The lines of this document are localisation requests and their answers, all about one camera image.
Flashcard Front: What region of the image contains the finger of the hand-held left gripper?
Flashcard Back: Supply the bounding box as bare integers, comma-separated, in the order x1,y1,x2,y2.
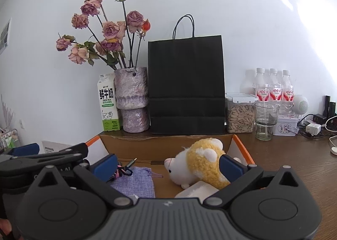
11,143,40,156
0,143,89,169

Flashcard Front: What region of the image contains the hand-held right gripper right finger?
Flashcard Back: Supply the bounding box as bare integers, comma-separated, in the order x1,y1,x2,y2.
204,155,308,207

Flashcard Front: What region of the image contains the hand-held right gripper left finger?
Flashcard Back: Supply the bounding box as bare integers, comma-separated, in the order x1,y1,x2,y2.
28,154,135,207

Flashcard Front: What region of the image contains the yellow white plush toy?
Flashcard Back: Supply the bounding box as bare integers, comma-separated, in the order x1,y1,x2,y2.
164,138,232,190

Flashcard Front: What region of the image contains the purple knitted pouch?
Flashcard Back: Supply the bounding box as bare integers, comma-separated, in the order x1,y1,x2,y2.
109,167,164,199

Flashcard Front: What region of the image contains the white plastic case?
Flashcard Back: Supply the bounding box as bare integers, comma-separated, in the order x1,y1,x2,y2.
174,181,220,200

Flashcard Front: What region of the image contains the red cardboard box pumpkin print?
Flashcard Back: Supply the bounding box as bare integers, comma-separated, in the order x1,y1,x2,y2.
79,135,256,200

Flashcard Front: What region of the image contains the clear container of seeds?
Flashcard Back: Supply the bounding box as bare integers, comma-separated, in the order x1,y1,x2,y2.
225,93,259,134

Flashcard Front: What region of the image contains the white plastic basket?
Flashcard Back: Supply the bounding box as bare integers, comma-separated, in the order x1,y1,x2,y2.
42,140,74,154

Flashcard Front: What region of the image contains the dried purple grass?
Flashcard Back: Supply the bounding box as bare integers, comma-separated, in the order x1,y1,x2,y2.
0,94,15,130

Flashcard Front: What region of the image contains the clear glass cup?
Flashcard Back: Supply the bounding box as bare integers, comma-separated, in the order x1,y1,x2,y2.
254,102,280,141

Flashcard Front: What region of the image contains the white green milk carton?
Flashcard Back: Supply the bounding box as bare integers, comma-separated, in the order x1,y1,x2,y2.
97,73,122,132

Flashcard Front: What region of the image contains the white printed tin box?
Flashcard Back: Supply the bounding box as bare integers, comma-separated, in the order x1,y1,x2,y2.
272,113,301,136

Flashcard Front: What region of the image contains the purple textured vase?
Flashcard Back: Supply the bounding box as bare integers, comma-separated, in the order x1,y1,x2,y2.
114,66,149,133

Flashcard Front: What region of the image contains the white charger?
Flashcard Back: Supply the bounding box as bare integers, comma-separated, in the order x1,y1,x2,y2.
305,123,322,136

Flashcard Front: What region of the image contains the white round speaker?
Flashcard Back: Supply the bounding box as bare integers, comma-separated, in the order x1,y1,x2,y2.
293,94,309,114

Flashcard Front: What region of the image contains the black paper bag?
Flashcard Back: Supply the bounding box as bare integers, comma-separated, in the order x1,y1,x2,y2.
147,14,226,136

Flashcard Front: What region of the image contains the dried pink rose bouquet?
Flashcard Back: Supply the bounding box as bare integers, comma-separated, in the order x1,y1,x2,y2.
56,0,152,70

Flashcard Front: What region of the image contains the pink black lanyard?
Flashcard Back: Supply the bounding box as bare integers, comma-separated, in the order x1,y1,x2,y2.
105,166,125,184

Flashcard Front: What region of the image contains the wire rack with small packets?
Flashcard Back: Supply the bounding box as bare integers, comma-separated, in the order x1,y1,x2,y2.
0,128,20,156

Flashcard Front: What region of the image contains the black cable with plug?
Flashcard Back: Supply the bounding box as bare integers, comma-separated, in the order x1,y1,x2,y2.
116,158,138,177

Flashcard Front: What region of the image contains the coiled translucent cable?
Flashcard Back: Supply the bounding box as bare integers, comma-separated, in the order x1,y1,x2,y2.
325,116,337,131

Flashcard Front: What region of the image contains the wall poster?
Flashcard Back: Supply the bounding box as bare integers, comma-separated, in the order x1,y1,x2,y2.
0,18,12,54

